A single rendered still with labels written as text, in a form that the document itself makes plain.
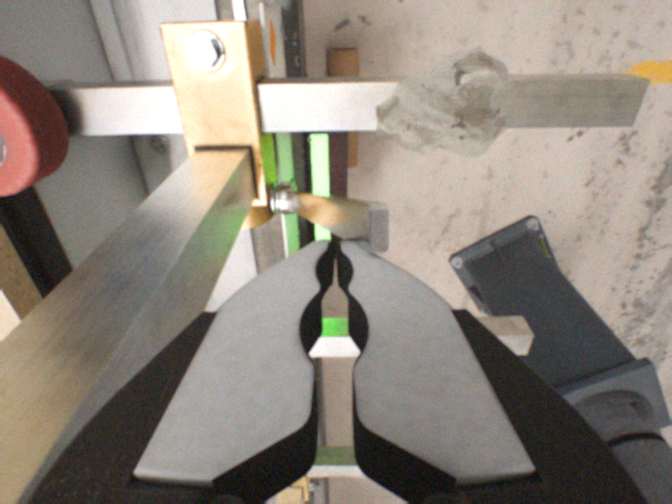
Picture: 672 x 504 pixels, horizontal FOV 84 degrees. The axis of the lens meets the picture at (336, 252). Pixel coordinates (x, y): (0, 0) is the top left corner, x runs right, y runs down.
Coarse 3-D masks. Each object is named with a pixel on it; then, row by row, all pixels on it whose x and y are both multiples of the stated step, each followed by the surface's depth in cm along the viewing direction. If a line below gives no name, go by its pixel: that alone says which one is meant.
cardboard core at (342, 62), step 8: (344, 48) 98; (352, 48) 97; (328, 56) 95; (336, 56) 93; (344, 56) 92; (352, 56) 93; (328, 64) 96; (336, 64) 94; (344, 64) 93; (352, 64) 94; (328, 72) 98; (336, 72) 95; (344, 72) 94; (352, 72) 95; (352, 136) 103; (352, 144) 105; (352, 152) 106; (352, 160) 107
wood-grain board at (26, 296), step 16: (0, 224) 28; (0, 240) 28; (0, 256) 28; (16, 256) 29; (0, 272) 28; (16, 272) 29; (0, 288) 28; (16, 288) 29; (32, 288) 30; (0, 304) 28; (16, 304) 29; (32, 304) 30; (0, 320) 29; (16, 320) 29; (0, 336) 30
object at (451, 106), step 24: (432, 72) 23; (456, 72) 22; (480, 72) 22; (504, 72) 23; (408, 96) 23; (432, 96) 23; (456, 96) 23; (480, 96) 23; (384, 120) 24; (408, 120) 24; (432, 120) 24; (456, 120) 23; (480, 120) 24; (504, 120) 25; (408, 144) 25; (432, 144) 24; (456, 144) 25; (480, 144) 25
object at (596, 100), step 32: (64, 96) 24; (96, 96) 24; (128, 96) 24; (160, 96) 24; (288, 96) 24; (320, 96) 24; (352, 96) 24; (384, 96) 24; (512, 96) 24; (544, 96) 24; (576, 96) 24; (608, 96) 24; (640, 96) 24; (96, 128) 25; (128, 128) 25; (160, 128) 25; (288, 128) 25; (320, 128) 25; (352, 128) 25
